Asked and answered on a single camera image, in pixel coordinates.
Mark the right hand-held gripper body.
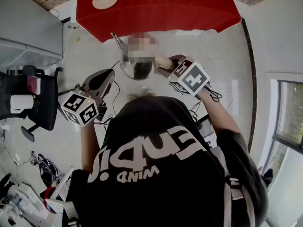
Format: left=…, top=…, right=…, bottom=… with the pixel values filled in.
left=168, top=55, right=211, bottom=96

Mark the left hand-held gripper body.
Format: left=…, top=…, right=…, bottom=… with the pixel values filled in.
left=60, top=69, right=116, bottom=127

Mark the shiny steel teapot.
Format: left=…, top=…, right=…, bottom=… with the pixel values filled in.
left=110, top=32, right=175, bottom=80

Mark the person's right forearm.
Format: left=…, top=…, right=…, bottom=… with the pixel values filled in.
left=197, top=88, right=242, bottom=143

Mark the person's left forearm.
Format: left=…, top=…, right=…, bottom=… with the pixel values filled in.
left=80, top=122, right=103, bottom=175

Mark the black office chair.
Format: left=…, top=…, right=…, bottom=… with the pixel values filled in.
left=0, top=64, right=64, bottom=143

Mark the grey box device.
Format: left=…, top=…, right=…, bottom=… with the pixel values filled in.
left=197, top=118, right=216, bottom=137

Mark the red tablecloth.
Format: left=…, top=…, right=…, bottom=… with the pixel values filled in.
left=76, top=0, right=242, bottom=43

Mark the red notebook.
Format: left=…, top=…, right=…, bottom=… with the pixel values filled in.
left=27, top=76, right=41, bottom=96

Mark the white cylindrical cup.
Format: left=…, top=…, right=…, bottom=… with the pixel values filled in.
left=9, top=94, right=34, bottom=111

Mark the black curved floor strip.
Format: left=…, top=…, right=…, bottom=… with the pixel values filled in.
left=241, top=17, right=259, bottom=154

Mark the grey cabinet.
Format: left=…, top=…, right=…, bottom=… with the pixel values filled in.
left=0, top=0, right=64, bottom=67

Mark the dark-framed window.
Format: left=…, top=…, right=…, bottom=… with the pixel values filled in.
left=269, top=78, right=303, bottom=175

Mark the person's black printed T-shirt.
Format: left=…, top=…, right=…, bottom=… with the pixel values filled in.
left=65, top=96, right=269, bottom=227

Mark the thin black cable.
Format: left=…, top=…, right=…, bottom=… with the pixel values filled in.
left=110, top=60, right=122, bottom=117

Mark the tangle of cables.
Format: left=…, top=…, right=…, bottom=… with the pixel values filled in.
left=29, top=150, right=64, bottom=187

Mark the grey shoulder strap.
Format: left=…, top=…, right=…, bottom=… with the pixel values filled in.
left=62, top=200, right=79, bottom=227
left=210, top=148, right=249, bottom=227

